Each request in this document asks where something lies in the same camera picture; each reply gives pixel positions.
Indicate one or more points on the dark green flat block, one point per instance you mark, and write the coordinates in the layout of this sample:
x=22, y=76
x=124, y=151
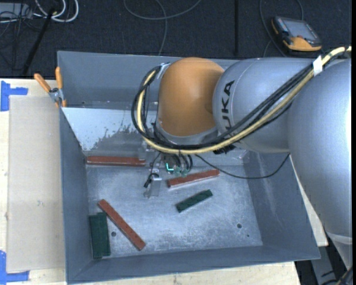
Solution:
x=99, y=236
x=194, y=200

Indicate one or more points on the grey metal bin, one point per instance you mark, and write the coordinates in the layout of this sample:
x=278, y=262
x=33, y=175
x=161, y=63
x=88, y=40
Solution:
x=195, y=224

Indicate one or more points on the red-brown flat block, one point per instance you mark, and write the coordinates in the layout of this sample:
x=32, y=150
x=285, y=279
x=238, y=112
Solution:
x=115, y=161
x=193, y=178
x=121, y=225

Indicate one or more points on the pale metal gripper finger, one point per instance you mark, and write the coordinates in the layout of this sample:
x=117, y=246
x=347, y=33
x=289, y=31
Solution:
x=153, y=188

